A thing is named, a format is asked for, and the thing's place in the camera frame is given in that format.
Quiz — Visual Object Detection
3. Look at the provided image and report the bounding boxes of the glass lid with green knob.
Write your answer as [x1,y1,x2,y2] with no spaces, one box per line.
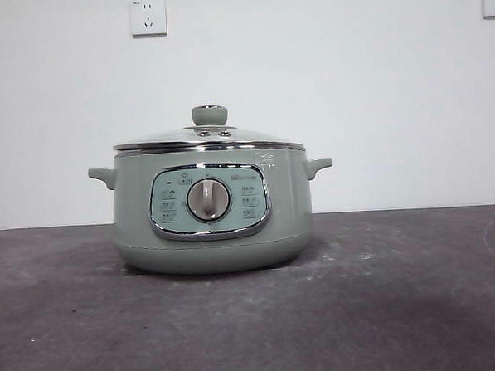
[111,100,306,159]

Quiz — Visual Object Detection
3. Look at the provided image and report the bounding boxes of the pale green electric pot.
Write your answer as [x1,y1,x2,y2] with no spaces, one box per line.
[85,141,340,281]

